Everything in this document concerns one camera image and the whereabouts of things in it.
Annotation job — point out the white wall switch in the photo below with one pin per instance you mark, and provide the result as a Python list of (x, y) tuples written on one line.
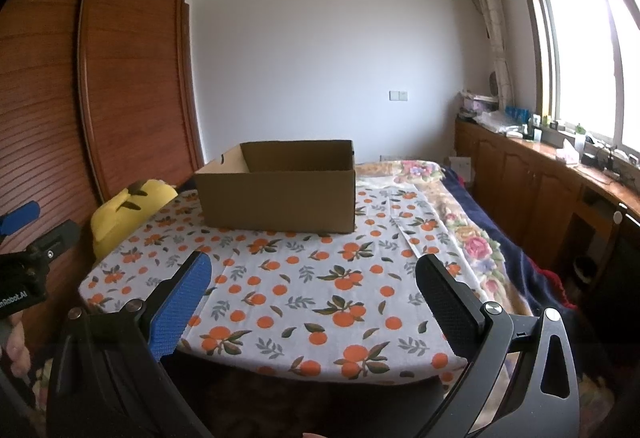
[(398, 95)]

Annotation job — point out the row of blue bottles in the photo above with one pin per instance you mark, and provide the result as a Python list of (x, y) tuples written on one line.
[(517, 111)]

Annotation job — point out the pale patterned curtain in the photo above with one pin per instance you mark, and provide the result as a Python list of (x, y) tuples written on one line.
[(492, 27)]

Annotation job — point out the window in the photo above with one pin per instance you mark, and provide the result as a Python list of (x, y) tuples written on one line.
[(580, 57)]

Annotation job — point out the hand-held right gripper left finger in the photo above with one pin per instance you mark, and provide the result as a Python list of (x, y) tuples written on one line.
[(180, 313)]

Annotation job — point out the floral blanket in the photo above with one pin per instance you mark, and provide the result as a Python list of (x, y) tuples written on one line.
[(465, 238)]

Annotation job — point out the brown cardboard box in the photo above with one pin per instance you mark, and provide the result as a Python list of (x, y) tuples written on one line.
[(280, 198)]

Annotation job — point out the dark waste bin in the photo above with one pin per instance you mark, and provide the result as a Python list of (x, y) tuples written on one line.
[(584, 269)]

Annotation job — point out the wooden cabinet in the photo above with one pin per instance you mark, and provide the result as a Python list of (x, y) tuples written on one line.
[(520, 188)]

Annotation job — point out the orange fruit print tablecloth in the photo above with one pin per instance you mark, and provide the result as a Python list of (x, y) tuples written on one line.
[(300, 293)]

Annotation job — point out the person's left hand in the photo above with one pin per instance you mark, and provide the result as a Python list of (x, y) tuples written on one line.
[(17, 350)]

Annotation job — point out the stack of boxes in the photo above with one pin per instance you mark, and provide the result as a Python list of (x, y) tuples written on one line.
[(477, 103)]

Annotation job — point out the wooden slatted wardrobe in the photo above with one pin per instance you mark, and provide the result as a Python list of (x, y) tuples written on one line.
[(75, 117)]

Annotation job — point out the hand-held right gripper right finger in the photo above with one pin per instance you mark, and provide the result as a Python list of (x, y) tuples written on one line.
[(450, 310)]

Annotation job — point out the small white box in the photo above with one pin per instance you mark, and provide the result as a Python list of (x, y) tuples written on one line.
[(460, 168)]

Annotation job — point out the yellow plush toy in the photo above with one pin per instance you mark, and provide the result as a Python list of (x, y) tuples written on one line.
[(125, 218)]

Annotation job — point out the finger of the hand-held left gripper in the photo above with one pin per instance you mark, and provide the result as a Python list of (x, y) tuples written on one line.
[(20, 217), (55, 242)]

